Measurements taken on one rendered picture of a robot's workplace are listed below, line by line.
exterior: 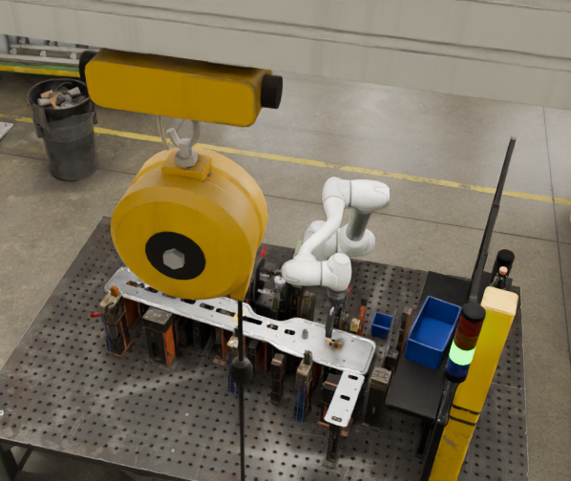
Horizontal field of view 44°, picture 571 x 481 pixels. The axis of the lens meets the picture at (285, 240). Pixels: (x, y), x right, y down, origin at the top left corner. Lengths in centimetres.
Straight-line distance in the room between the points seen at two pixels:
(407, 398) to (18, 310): 288
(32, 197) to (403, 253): 297
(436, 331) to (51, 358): 192
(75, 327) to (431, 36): 352
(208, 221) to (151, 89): 13
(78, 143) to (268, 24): 543
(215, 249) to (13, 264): 483
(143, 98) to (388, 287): 355
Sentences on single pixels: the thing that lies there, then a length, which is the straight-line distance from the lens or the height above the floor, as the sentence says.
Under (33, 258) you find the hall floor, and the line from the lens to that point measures 549.
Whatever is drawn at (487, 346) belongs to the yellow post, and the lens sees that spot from 236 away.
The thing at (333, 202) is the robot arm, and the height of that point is 150.
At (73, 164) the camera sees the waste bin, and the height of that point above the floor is 17.
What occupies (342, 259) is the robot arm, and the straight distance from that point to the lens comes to 297.
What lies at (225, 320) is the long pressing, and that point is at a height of 100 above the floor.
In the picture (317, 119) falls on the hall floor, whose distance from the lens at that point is 685.
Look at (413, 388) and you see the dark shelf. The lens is 323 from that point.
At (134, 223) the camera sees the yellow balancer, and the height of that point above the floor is 311.
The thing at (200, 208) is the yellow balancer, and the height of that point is 313.
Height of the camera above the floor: 354
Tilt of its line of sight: 41 degrees down
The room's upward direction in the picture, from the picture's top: 2 degrees clockwise
